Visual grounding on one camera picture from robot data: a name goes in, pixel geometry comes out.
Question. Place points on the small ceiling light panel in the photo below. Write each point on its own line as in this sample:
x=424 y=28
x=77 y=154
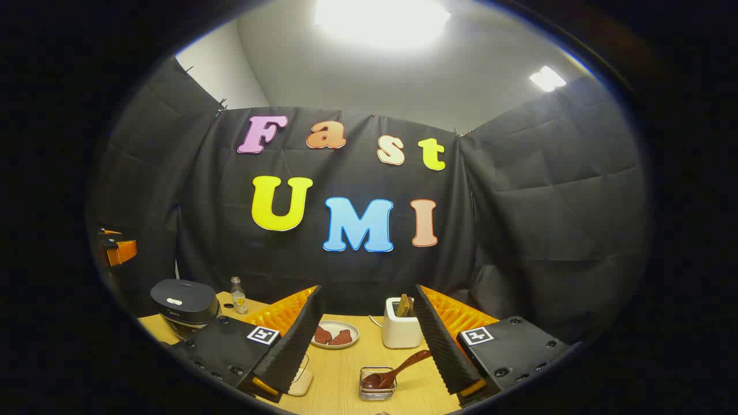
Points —
x=548 y=79

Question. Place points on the small glass bottle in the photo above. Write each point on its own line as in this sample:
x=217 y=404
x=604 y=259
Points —
x=238 y=300

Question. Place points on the clear tray of rice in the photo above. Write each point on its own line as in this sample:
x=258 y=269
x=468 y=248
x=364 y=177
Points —
x=301 y=385

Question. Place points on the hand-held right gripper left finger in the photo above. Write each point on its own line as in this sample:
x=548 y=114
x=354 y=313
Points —
x=294 y=340

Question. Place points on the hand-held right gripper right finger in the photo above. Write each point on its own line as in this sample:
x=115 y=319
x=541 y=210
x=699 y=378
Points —
x=441 y=346

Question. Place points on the large ceiling light panel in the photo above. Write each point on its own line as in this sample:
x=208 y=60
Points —
x=380 y=20

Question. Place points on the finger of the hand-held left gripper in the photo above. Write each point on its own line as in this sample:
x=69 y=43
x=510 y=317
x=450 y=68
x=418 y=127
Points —
x=122 y=252

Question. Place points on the black rice cooker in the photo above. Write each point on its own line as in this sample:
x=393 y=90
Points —
x=184 y=302

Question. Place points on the brown toast slice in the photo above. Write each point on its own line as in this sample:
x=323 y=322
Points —
x=403 y=305

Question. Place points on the brown wooden spoon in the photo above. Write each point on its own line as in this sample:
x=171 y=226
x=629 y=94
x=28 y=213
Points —
x=403 y=366

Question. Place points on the red meat piece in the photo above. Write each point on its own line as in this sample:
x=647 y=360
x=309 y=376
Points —
x=341 y=338
x=323 y=334

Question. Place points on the white round plate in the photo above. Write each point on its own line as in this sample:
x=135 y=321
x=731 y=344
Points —
x=346 y=325

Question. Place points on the white toaster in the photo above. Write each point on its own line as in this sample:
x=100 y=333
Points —
x=398 y=331

